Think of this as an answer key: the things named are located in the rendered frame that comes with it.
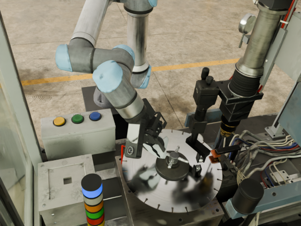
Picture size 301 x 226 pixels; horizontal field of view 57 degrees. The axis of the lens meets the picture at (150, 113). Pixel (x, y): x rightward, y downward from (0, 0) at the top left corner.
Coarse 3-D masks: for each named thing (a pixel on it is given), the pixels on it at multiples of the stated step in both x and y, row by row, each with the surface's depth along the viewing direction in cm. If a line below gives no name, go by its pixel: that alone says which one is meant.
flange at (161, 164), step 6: (168, 156) 91; (180, 156) 93; (156, 162) 91; (162, 162) 91; (168, 162) 89; (180, 162) 91; (156, 168) 90; (162, 168) 89; (174, 168) 89; (180, 168) 89; (186, 168) 90; (162, 174) 88; (168, 174) 87; (174, 174) 88; (180, 174) 88
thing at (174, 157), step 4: (176, 148) 90; (172, 152) 88; (176, 152) 88; (172, 156) 87; (176, 156) 87; (172, 160) 87; (176, 160) 88; (180, 160) 87; (184, 160) 87; (188, 160) 87; (168, 168) 85
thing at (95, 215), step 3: (102, 210) 67; (87, 213) 67; (90, 213) 66; (93, 213) 65; (96, 213) 66; (99, 213) 67; (102, 213) 68; (87, 216) 68; (90, 216) 67; (93, 216) 66; (96, 216) 67; (99, 216) 68
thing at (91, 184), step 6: (90, 174) 62; (96, 174) 62; (84, 180) 61; (90, 180) 61; (96, 180) 61; (84, 186) 60; (90, 186) 60; (96, 186) 60; (84, 192) 60; (90, 192) 59; (96, 192) 60; (90, 198) 61
